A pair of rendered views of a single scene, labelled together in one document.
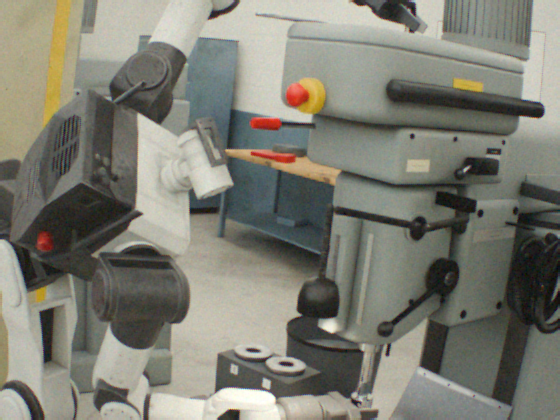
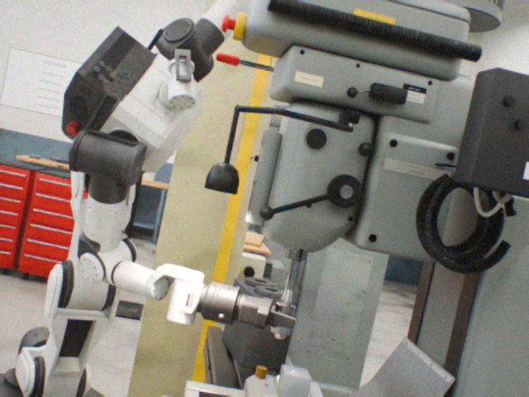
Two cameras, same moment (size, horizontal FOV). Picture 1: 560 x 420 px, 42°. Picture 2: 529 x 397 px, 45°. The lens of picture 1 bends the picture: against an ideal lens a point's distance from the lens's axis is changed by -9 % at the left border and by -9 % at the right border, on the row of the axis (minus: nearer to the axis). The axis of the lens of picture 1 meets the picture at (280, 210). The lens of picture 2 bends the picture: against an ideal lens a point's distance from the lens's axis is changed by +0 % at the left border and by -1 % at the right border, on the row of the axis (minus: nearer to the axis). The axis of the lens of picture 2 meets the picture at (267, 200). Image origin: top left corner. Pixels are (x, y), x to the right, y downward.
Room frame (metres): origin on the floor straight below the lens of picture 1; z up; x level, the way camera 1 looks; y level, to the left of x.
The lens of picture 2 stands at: (0.16, -0.89, 1.47)
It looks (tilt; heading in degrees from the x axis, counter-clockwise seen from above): 3 degrees down; 31
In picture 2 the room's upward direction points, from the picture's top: 12 degrees clockwise
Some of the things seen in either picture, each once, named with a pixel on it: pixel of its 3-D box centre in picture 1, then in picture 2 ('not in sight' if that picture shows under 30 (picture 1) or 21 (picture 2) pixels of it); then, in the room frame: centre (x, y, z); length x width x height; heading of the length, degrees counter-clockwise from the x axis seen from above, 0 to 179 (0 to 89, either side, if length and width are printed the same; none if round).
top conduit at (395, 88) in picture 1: (475, 100); (375, 29); (1.36, -0.32, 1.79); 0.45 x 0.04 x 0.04; 130
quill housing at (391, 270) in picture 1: (385, 256); (314, 177); (1.45, -0.21, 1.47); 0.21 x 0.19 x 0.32; 40
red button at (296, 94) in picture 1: (298, 95); (229, 24); (1.29, -0.01, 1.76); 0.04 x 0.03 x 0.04; 40
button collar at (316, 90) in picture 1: (309, 95); (239, 26); (1.31, -0.03, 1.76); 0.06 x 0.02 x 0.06; 40
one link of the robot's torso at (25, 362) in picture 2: not in sight; (53, 374); (1.59, 0.64, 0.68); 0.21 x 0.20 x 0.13; 62
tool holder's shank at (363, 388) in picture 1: (366, 371); (291, 280); (1.45, -0.21, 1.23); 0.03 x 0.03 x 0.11
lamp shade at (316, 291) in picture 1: (319, 294); (223, 176); (1.29, -0.08, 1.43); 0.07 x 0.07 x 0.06
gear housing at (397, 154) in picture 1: (413, 147); (350, 89); (1.48, -0.24, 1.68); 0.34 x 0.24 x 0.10; 130
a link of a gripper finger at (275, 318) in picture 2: (365, 415); (280, 320); (1.42, -0.22, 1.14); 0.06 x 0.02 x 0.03; 117
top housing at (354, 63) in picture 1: (410, 79); (350, 30); (1.46, -0.22, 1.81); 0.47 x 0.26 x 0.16; 130
